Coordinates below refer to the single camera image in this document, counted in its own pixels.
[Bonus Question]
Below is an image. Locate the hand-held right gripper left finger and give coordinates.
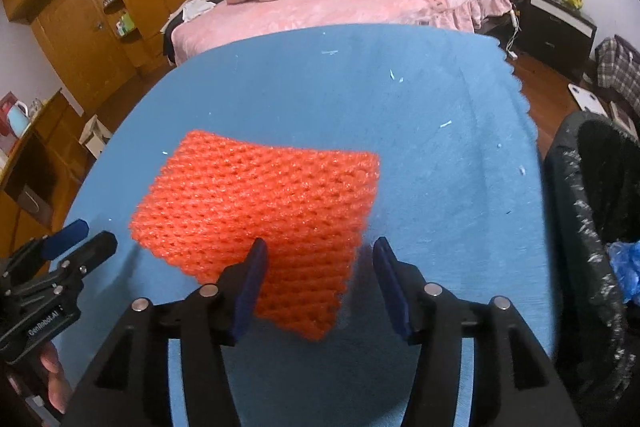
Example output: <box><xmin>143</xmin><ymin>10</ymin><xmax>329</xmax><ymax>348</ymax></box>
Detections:
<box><xmin>62</xmin><ymin>238</ymin><xmax>268</xmax><ymax>427</ymax></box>

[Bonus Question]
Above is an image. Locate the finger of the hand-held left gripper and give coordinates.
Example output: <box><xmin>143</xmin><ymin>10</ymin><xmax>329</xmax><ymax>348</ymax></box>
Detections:
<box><xmin>0</xmin><ymin>219</ymin><xmax>90</xmax><ymax>278</ymax></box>
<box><xmin>10</xmin><ymin>231</ymin><xmax>118</xmax><ymax>303</ymax></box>

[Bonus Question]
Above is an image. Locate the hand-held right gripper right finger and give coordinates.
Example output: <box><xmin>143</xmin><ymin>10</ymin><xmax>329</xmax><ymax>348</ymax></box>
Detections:
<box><xmin>372</xmin><ymin>237</ymin><xmax>583</xmax><ymax>427</ymax></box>

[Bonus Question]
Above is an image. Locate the orange foam net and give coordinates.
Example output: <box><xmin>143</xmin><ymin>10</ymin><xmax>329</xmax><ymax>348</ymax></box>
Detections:
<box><xmin>129</xmin><ymin>130</ymin><xmax>381</xmax><ymax>342</ymax></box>

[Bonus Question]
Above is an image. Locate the bin with black bag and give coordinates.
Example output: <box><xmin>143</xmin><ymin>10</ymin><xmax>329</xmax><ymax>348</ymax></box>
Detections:
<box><xmin>542</xmin><ymin>109</ymin><xmax>640</xmax><ymax>427</ymax></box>

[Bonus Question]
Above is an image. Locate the blue plastic bag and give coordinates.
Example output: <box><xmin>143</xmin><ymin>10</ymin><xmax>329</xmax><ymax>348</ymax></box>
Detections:
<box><xmin>606</xmin><ymin>239</ymin><xmax>640</xmax><ymax>305</ymax></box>

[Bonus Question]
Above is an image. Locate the person's left hand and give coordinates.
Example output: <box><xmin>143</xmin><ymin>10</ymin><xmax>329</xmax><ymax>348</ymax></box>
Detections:
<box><xmin>40</xmin><ymin>341</ymin><xmax>75</xmax><ymax>413</ymax></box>

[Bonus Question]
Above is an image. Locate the wooden side cabinet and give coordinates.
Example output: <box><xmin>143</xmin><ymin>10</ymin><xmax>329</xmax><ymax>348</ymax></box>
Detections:
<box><xmin>0</xmin><ymin>89</ymin><xmax>93</xmax><ymax>258</ymax></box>

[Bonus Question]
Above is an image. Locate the small white stool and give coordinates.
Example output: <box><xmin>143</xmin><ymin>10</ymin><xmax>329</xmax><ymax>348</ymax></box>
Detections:
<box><xmin>79</xmin><ymin>114</ymin><xmax>112</xmax><ymax>160</ymax></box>

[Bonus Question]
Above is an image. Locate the light blue kettle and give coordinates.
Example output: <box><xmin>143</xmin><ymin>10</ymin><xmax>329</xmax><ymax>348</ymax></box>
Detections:
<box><xmin>7</xmin><ymin>103</ymin><xmax>30</xmax><ymax>140</ymax></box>

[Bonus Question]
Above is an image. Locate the red container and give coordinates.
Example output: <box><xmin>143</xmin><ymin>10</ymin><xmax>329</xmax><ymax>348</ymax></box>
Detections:
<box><xmin>0</xmin><ymin>93</ymin><xmax>17</xmax><ymax>130</ymax></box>

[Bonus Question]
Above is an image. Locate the blue tablecloth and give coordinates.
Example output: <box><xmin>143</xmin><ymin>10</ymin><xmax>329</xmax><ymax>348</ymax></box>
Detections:
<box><xmin>60</xmin><ymin>24</ymin><xmax>556</xmax><ymax>427</ymax></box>

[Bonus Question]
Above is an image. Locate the pile of clothes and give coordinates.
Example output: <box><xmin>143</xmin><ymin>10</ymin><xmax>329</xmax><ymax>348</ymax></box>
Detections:
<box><xmin>162</xmin><ymin>0</ymin><xmax>231</xmax><ymax>58</ymax></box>

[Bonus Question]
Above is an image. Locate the white bathroom scale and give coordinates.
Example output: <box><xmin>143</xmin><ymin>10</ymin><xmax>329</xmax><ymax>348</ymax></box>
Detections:
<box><xmin>569</xmin><ymin>83</ymin><xmax>603</xmax><ymax>110</ymax></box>

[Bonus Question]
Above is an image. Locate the bed with pink bedspread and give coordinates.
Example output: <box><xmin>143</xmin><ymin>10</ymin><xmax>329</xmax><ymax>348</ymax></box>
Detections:
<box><xmin>170</xmin><ymin>0</ymin><xmax>523</xmax><ymax>68</ymax></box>

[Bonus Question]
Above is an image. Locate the black nightstand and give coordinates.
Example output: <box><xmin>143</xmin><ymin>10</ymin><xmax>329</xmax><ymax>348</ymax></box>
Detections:
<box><xmin>517</xmin><ymin>0</ymin><xmax>598</xmax><ymax>80</ymax></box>

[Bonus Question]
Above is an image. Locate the plaid bag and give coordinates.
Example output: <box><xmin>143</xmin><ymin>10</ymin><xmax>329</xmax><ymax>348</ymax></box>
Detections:
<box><xmin>595</xmin><ymin>34</ymin><xmax>640</xmax><ymax>118</ymax></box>

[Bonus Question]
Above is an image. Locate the white cable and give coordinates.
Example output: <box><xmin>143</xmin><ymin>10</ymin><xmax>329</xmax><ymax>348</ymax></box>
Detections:
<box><xmin>505</xmin><ymin>4</ymin><xmax>522</xmax><ymax>59</ymax></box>

